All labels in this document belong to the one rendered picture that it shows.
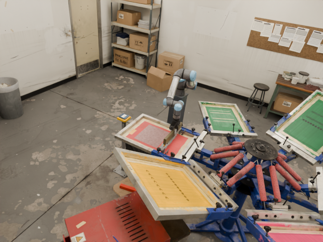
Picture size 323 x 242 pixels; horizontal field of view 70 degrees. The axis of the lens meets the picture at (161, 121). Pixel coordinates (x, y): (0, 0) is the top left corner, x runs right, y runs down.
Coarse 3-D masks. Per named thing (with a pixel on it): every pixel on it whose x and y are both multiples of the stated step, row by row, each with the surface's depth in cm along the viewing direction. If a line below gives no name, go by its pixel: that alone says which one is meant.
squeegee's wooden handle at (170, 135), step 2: (180, 122) 266; (180, 124) 264; (178, 126) 260; (180, 126) 266; (174, 128) 255; (178, 128) 262; (170, 132) 248; (172, 132) 248; (168, 134) 244; (170, 134) 244; (172, 134) 249; (166, 136) 241; (168, 136) 241; (170, 136) 245; (172, 136) 251; (164, 138) 238; (166, 138) 238; (168, 138) 241; (170, 138) 247; (164, 140) 238; (166, 140) 238; (168, 140) 244; (164, 142) 239; (166, 142) 240; (164, 144) 240
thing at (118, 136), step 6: (144, 114) 301; (138, 120) 291; (150, 120) 296; (156, 120) 292; (126, 126) 275; (132, 126) 281; (168, 126) 287; (120, 132) 264; (186, 132) 277; (120, 138) 256; (126, 138) 256; (192, 138) 268; (132, 144) 251; (138, 144) 250; (192, 144) 262; (144, 150) 246; (150, 150) 243; (186, 150) 249; (180, 156) 240
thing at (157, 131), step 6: (138, 126) 283; (144, 126) 284; (150, 126) 286; (156, 126) 287; (150, 132) 276; (156, 132) 277; (162, 132) 278; (168, 132) 279; (162, 138) 268; (180, 138) 271; (186, 138) 273; (174, 144) 261; (180, 144) 262
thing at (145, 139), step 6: (138, 132) 273; (144, 132) 275; (132, 138) 262; (138, 138) 264; (144, 138) 265; (150, 138) 266; (156, 138) 267; (144, 144) 256; (150, 144) 257; (156, 144) 258; (174, 150) 252
